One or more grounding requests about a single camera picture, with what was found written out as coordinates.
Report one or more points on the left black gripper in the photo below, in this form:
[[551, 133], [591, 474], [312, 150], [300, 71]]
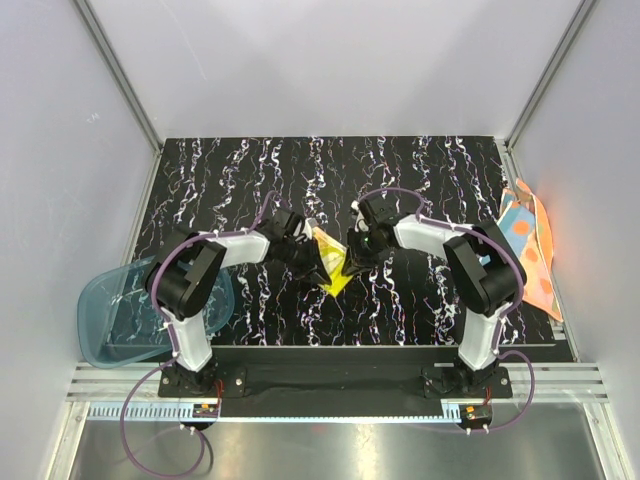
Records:
[[312, 269]]

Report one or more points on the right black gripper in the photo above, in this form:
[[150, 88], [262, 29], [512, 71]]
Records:
[[356, 261]]

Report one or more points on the yellow white patterned towel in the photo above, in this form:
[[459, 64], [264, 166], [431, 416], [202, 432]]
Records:
[[333, 255]]

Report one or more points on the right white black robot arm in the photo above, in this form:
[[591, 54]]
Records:
[[488, 277]]

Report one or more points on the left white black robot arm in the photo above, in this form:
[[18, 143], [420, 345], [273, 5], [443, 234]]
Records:
[[181, 277]]

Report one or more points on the black marble pattern mat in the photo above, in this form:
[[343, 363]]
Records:
[[408, 299]]

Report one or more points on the orange blue dotted towel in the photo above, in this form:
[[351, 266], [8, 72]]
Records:
[[524, 222]]

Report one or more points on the blue transparent plastic bin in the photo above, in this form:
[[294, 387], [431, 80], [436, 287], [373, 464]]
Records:
[[118, 323]]

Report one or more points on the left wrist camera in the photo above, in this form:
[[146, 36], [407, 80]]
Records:
[[285, 224]]

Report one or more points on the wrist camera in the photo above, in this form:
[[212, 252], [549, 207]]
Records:
[[372, 212], [285, 224]]

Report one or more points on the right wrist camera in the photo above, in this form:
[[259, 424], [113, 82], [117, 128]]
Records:
[[372, 212]]

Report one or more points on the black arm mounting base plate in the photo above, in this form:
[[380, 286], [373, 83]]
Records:
[[430, 371]]

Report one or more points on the grey slotted cable duct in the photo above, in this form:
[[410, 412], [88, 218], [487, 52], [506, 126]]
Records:
[[229, 411]]

